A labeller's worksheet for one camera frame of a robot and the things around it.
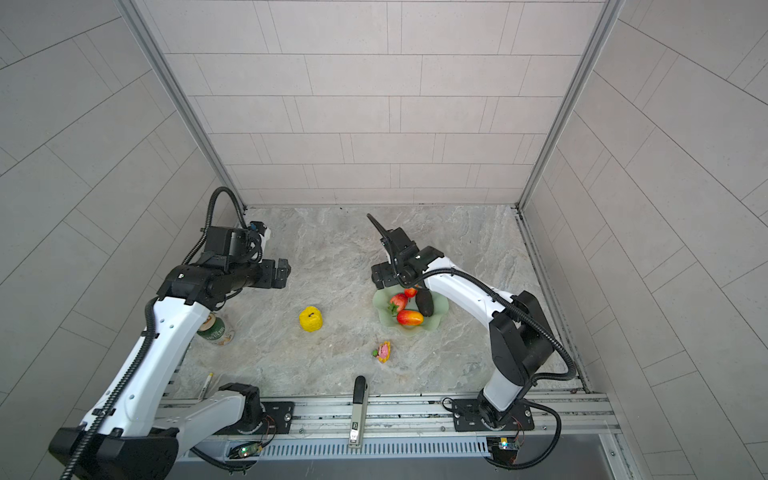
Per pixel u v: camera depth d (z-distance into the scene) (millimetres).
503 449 680
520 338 438
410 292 889
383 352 773
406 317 846
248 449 648
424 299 866
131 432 361
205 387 751
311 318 826
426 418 723
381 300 868
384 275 754
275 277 642
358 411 695
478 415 640
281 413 721
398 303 867
